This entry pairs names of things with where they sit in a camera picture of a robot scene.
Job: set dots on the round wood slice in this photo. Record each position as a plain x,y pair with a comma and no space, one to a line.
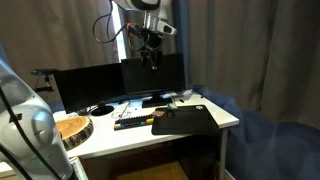
73,128

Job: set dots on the black monitor with round base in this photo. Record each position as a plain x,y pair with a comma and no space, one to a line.
88,86

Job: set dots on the black desk mat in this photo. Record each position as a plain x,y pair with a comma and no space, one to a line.
186,121

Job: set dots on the grey curtain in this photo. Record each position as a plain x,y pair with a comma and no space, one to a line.
60,30
253,50

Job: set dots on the clear plastic bag green strip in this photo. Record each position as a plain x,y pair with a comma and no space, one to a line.
172,106

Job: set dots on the black round device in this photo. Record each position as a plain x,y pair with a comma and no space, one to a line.
153,75

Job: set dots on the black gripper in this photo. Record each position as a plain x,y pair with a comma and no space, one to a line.
153,41

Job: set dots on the white flat box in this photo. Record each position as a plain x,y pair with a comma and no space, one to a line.
61,115

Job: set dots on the white desk leg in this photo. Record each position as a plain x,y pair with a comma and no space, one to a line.
223,153

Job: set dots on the black camera on stand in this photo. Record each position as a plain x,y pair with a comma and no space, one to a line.
45,71

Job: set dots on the black keyboard with coloured keys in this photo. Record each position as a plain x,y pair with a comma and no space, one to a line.
133,121

